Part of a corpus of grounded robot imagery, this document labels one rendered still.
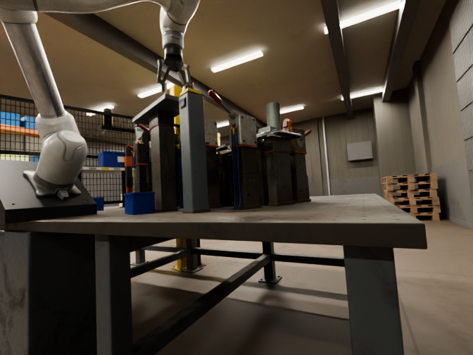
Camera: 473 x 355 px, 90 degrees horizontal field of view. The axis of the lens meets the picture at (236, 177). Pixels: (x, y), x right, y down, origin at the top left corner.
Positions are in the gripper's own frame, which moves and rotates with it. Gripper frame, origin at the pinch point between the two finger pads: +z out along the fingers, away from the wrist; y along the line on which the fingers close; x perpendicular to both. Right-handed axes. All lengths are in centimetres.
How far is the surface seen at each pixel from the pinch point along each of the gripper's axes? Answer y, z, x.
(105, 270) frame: -27, 66, -9
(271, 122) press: 357, -141, 404
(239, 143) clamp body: 18.0, 25.0, -22.4
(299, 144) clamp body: 56, 22, -14
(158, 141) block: -6.4, 18.8, 7.5
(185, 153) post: -0.6, 28.2, -14.3
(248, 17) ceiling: 183, -250, 219
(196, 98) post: 3.6, 7.5, -16.9
